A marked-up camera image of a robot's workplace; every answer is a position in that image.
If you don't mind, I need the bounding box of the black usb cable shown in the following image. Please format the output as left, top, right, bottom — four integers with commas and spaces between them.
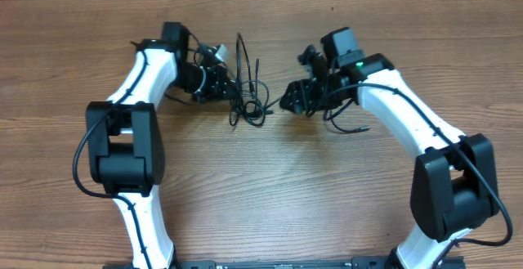
227, 32, 283, 128

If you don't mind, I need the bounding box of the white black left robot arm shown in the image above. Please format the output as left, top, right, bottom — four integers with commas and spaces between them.
72, 22, 235, 268

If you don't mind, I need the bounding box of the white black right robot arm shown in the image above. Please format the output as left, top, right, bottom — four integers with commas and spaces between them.
279, 27, 501, 268

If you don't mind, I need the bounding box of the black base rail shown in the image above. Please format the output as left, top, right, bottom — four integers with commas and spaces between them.
101, 255, 467, 269

